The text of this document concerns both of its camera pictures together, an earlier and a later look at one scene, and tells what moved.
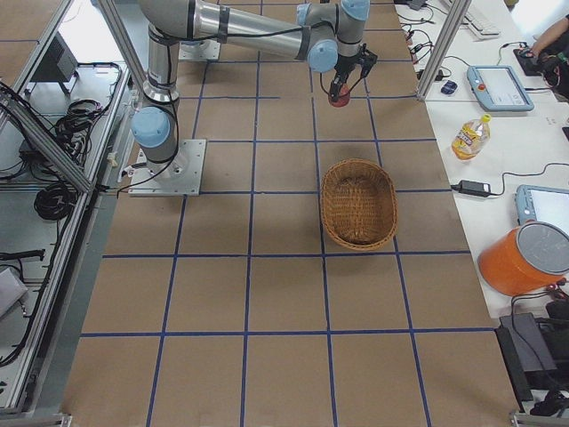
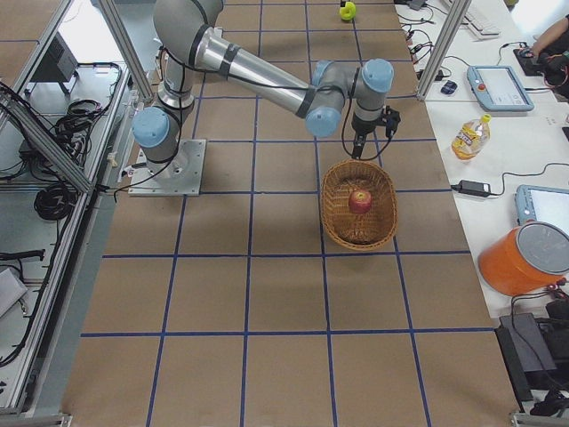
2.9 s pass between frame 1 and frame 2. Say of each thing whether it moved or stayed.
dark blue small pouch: stayed
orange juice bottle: stayed
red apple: moved
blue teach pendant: stayed
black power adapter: stayed
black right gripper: moved
